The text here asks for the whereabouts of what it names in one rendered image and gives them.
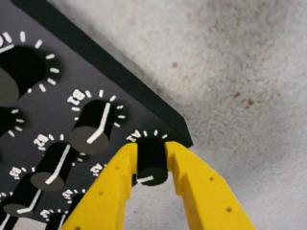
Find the black knob box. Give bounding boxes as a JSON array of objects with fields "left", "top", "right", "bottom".
[{"left": 0, "top": 0, "right": 194, "bottom": 230}]

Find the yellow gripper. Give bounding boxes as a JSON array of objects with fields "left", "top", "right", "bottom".
[{"left": 60, "top": 142, "right": 256, "bottom": 230}]

